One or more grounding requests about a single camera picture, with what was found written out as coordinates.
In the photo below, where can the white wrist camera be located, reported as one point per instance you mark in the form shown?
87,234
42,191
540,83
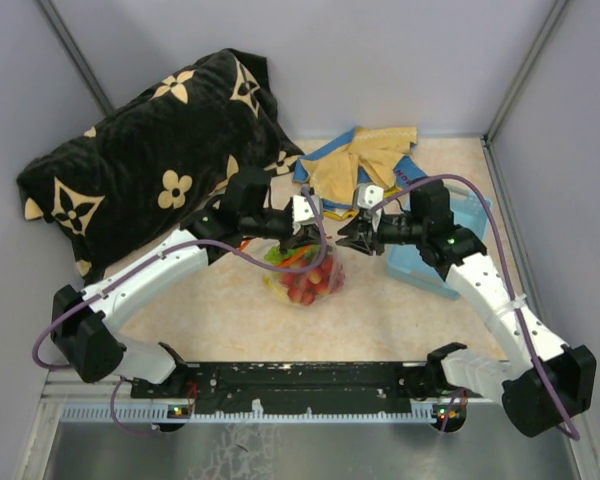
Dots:
366,197
305,212

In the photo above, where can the green grapes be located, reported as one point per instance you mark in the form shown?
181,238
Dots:
275,256

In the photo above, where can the red strawberries bunch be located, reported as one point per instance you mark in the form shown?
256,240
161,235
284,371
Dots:
323,280

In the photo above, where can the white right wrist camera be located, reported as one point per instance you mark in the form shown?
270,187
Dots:
366,197

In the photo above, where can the black floral pillow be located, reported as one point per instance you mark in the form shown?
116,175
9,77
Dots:
141,170

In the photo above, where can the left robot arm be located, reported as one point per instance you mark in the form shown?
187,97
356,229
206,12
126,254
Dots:
87,324

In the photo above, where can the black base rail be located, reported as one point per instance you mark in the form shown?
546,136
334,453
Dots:
298,388

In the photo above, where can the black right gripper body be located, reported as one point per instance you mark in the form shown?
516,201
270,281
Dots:
401,229

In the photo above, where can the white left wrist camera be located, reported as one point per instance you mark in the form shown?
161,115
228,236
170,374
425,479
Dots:
305,212

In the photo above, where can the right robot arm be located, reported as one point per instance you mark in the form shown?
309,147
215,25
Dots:
544,383

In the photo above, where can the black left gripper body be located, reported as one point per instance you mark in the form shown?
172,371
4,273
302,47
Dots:
269,222

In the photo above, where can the yellow banana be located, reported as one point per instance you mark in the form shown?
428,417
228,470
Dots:
276,288

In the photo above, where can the yellow blue cartoon cloth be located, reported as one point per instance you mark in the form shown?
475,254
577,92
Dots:
381,157

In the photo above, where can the clear zip top bag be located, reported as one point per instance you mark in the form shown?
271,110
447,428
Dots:
303,258

